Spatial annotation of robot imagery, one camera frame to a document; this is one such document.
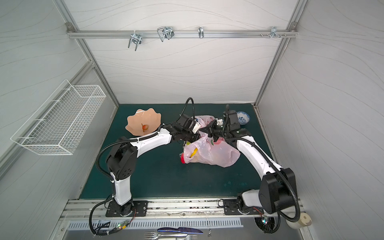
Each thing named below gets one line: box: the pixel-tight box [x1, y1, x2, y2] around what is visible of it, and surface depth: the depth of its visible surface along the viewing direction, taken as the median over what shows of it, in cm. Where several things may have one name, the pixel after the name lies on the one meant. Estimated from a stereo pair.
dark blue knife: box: [157, 227, 204, 234], surface depth 70 cm
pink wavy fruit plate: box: [125, 108, 161, 136], surface depth 109 cm
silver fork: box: [144, 231, 198, 240], surface depth 68 cm
